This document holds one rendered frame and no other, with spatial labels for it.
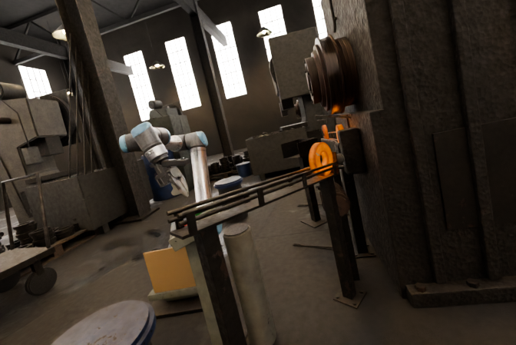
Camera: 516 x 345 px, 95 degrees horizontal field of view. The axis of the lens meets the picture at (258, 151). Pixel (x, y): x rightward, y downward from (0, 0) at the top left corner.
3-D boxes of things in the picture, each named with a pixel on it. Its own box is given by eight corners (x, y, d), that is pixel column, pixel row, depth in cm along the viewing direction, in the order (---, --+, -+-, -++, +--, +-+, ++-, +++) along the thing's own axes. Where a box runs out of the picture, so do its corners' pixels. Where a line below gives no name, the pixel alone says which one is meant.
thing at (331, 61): (335, 114, 170) (322, 48, 165) (348, 113, 124) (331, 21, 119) (325, 116, 171) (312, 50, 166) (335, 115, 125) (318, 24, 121)
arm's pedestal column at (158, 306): (142, 321, 133) (138, 308, 133) (173, 276, 173) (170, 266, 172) (210, 310, 130) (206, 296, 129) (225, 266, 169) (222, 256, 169)
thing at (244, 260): (277, 325, 110) (252, 220, 105) (275, 350, 98) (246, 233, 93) (253, 326, 112) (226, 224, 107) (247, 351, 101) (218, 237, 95)
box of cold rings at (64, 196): (114, 210, 440) (100, 165, 431) (156, 203, 419) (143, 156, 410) (41, 246, 321) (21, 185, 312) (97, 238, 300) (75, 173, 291)
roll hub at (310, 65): (319, 104, 162) (311, 62, 159) (323, 101, 134) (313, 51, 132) (311, 105, 163) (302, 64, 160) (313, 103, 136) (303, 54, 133)
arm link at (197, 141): (200, 237, 165) (189, 137, 183) (225, 233, 164) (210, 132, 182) (192, 241, 151) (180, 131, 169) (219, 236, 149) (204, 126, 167)
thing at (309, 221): (314, 212, 226) (299, 138, 219) (334, 219, 202) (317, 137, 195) (297, 220, 218) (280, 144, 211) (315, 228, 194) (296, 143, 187)
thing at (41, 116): (1, 237, 442) (-53, 84, 413) (61, 211, 563) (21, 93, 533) (70, 222, 426) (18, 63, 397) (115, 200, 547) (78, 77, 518)
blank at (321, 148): (331, 180, 110) (324, 180, 113) (335, 150, 115) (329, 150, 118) (312, 169, 101) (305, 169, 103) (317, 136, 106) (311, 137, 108)
